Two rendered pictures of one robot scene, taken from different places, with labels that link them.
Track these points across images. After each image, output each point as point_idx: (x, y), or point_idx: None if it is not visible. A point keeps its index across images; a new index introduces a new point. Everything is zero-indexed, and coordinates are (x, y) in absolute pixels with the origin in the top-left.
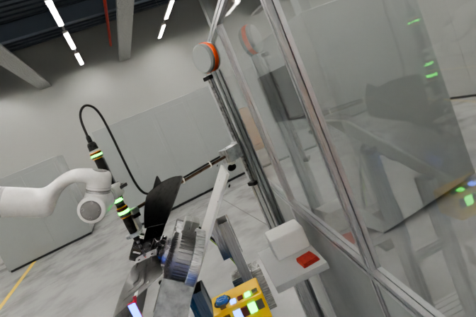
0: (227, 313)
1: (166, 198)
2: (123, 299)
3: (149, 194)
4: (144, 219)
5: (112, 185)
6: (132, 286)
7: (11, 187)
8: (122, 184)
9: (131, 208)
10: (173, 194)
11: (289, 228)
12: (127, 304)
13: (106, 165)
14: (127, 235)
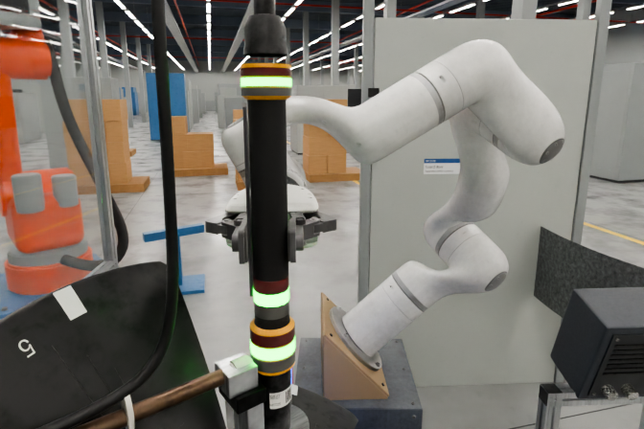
0: None
1: (81, 398)
2: (329, 411)
3: (158, 270)
4: (215, 394)
5: (244, 191)
6: (308, 416)
7: (400, 80)
8: (218, 216)
9: (241, 357)
10: (34, 415)
11: None
12: (315, 394)
13: (248, 143)
14: (299, 416)
